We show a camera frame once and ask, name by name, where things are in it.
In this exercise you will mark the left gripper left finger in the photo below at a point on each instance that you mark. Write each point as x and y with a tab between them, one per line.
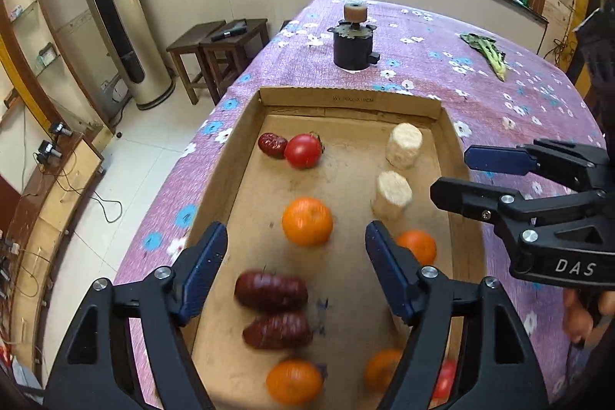
95	367

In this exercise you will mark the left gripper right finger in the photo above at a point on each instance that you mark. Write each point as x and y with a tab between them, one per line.
497	366

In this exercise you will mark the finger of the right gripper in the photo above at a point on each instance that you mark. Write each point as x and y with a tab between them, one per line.
577	166
583	219

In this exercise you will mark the large red tomato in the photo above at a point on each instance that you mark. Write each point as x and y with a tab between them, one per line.
445	381

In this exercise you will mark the orange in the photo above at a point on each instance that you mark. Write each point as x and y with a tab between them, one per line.
421	244
307	222
380	369
294	382

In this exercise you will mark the white corn piece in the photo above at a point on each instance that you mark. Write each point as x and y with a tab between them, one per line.
392	195
404	144

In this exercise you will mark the white corn piece back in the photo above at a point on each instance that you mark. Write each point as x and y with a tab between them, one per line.
404	144

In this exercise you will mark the red tomato with stem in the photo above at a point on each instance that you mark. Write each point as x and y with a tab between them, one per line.
304	150

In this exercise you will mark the small dark red date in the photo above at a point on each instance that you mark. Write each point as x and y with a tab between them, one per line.
272	145

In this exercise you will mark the person's right hand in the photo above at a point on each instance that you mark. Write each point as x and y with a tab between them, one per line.
578	324

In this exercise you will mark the floral purple tablecloth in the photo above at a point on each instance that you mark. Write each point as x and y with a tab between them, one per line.
421	54

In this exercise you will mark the low wooden cabinet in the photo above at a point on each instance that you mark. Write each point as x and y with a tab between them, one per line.
45	215

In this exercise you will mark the green leafy vegetable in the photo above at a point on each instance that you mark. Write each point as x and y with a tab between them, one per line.
487	47

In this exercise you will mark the cardboard tray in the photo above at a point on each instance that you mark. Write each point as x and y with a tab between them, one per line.
347	310

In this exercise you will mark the black grinder with wooden knob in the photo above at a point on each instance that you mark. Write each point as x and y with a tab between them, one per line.
353	39

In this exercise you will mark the tall gold air conditioner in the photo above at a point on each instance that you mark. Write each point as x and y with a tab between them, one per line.
128	40

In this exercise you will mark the black remote on stool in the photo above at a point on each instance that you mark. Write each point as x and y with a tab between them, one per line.
238	28

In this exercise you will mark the dark wooden stool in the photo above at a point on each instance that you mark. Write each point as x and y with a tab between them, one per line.
189	44
228	59

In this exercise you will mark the wooden wall shelf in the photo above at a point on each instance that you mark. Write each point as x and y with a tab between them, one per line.
42	52

